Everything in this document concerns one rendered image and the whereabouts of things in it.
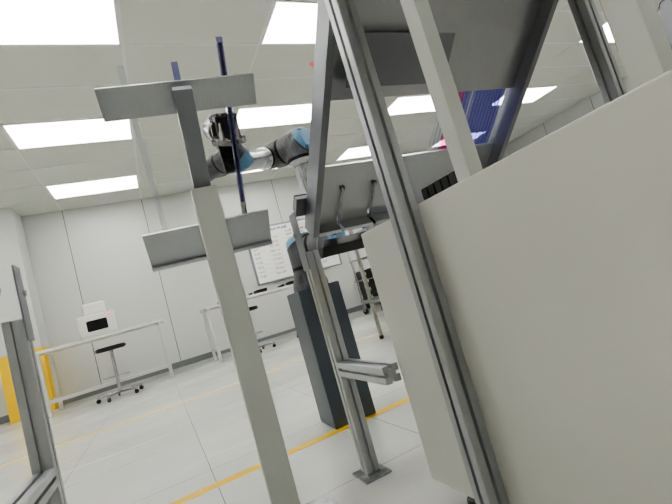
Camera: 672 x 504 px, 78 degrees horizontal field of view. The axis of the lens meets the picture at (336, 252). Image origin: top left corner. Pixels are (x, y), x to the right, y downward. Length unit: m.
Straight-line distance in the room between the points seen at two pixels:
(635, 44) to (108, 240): 7.76
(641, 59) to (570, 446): 0.48
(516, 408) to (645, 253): 0.32
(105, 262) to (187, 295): 1.41
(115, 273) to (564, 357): 7.53
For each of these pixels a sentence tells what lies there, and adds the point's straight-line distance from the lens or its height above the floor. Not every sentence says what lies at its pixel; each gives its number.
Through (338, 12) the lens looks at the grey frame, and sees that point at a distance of 0.89.
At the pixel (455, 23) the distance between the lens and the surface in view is 1.26.
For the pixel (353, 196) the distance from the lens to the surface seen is 1.26.
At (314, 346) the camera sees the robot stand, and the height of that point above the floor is 0.33.
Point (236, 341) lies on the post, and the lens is 0.99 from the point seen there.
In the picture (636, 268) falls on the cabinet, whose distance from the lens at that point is 0.55.
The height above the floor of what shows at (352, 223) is 0.69.
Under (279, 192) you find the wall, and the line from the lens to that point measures 8.52.
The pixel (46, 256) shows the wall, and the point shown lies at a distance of 8.05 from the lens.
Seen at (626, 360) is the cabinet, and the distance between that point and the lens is 0.59.
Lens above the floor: 0.51
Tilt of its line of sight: 5 degrees up
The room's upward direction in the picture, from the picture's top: 16 degrees counter-clockwise
